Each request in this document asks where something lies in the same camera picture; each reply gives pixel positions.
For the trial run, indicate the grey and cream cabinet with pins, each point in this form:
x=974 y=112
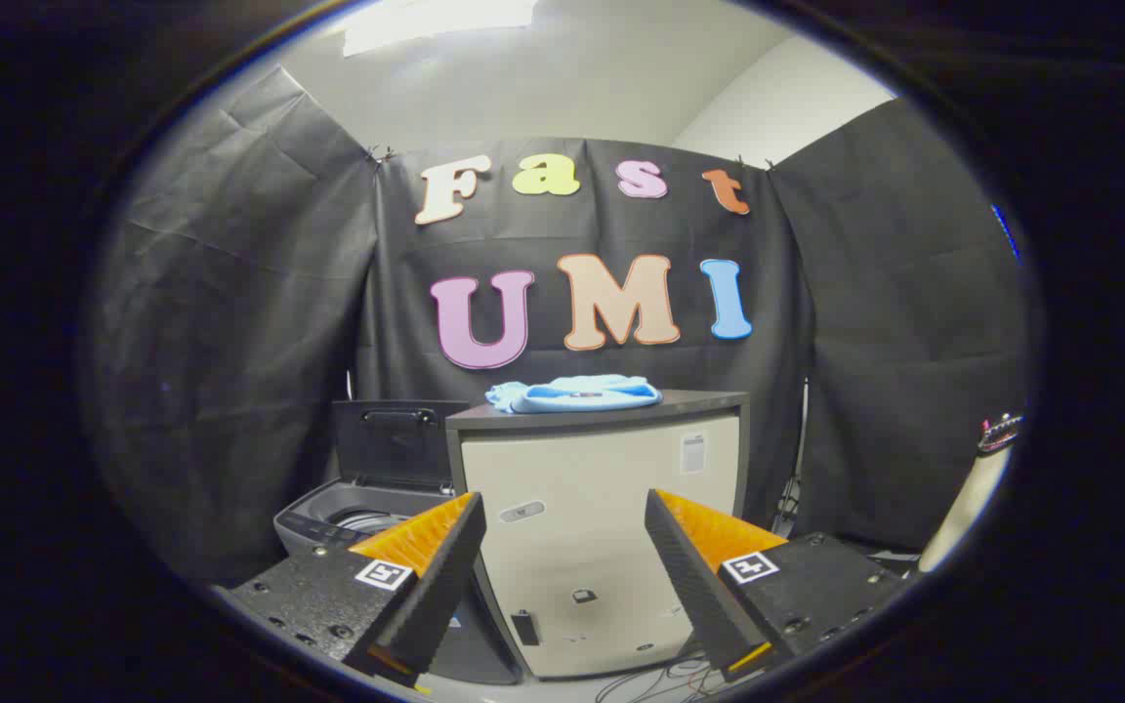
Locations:
x=602 y=488

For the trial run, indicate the grey washing machine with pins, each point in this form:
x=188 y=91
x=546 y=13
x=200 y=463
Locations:
x=328 y=522

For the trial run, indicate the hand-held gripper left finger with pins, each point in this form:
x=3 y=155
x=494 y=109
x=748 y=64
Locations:
x=445 y=586

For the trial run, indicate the light blue shirt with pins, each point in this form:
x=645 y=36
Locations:
x=572 y=393

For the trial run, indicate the black backdrop cloth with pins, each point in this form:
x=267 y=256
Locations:
x=230 y=342

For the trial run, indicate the dark washing machine lid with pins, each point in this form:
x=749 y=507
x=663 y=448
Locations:
x=396 y=444

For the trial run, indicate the cream cylindrical object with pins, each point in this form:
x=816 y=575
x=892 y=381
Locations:
x=963 y=508

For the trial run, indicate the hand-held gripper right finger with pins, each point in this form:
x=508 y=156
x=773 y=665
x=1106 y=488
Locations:
x=689 y=586

